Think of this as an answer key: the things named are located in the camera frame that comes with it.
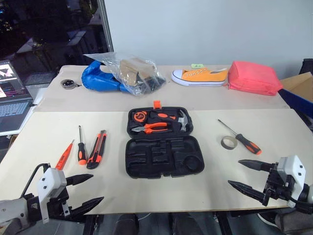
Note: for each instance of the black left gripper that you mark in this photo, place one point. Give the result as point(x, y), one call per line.
point(58, 208)

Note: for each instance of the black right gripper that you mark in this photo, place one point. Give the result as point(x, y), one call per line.
point(278, 188)

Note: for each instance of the long black orange screwdriver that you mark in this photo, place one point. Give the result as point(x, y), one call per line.
point(247, 143)

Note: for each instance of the short black orange screwdriver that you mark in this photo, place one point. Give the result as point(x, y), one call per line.
point(82, 153)

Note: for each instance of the orange voltage tester pen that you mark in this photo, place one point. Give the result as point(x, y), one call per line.
point(64, 156)

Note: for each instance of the grey tape roll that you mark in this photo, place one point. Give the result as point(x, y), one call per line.
point(226, 144)

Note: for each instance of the orange black utility knife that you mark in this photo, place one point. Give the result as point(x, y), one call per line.
point(97, 151)

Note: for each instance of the black tool case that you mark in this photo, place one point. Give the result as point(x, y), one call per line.
point(163, 159)

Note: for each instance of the white soled dark sneaker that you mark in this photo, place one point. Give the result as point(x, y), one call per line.
point(267, 220)

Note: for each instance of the dark rounded shape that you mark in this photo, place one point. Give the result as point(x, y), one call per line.
point(187, 224)
point(126, 225)

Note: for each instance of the steel claw hammer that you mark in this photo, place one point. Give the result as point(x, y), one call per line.
point(182, 121)

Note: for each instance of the orange black tape measure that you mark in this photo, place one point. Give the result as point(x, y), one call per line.
point(140, 116)

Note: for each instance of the pink fabric pouch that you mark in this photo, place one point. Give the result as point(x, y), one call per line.
point(254, 78)

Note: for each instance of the brown cardboard box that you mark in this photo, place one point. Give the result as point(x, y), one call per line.
point(298, 84)

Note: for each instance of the orange canvas sneaker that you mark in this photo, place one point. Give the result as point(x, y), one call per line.
point(203, 77)

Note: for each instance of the blue glossy bag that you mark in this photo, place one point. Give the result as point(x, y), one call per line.
point(97, 79)

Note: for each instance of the open laptop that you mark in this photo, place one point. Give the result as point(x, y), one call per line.
point(12, 102)

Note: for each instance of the black chair back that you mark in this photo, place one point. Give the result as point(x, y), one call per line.
point(306, 66)

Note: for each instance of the green sticky note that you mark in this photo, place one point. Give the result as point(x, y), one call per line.
point(194, 65)

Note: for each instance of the clear plastic bag with contents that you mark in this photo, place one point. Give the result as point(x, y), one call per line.
point(139, 73)

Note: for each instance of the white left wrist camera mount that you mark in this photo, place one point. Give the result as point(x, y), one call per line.
point(50, 183)

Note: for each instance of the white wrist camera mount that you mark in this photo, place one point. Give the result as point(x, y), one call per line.
point(50, 183)
point(292, 169)

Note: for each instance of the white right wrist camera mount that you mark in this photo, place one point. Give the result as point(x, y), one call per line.
point(292, 169)

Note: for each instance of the grey window frame post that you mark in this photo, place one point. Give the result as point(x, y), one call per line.
point(106, 24)

